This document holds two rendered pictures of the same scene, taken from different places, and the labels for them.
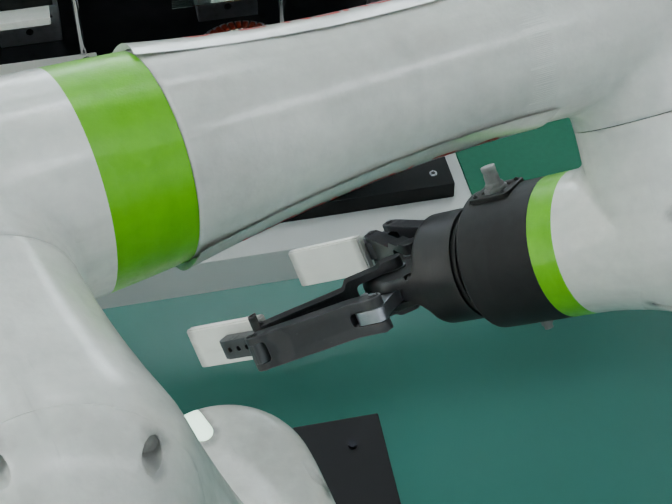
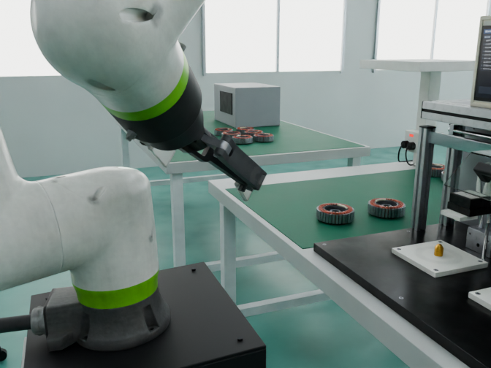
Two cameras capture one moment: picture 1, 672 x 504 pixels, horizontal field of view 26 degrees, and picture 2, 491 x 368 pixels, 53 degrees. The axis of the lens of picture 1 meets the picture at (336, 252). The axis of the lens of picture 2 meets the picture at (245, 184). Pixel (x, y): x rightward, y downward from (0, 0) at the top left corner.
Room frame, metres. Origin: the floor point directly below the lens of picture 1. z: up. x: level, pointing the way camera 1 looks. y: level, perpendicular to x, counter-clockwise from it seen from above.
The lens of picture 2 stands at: (0.65, -0.64, 1.25)
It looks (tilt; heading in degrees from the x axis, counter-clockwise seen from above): 15 degrees down; 81
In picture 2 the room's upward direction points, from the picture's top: straight up
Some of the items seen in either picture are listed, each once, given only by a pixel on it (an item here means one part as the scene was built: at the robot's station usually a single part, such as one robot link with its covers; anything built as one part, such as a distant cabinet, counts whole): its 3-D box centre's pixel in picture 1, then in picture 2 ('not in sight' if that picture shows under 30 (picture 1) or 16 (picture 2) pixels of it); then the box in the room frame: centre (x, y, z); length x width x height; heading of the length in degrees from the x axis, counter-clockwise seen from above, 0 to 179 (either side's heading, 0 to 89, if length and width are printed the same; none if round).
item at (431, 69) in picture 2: not in sight; (419, 117); (1.68, 1.23, 0.98); 0.37 x 0.35 x 0.46; 102
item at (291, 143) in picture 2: not in sight; (218, 182); (1.00, 2.59, 0.38); 1.85 x 1.10 x 0.75; 102
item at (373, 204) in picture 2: not in sight; (386, 207); (1.33, 0.74, 0.77); 0.11 x 0.11 x 0.04
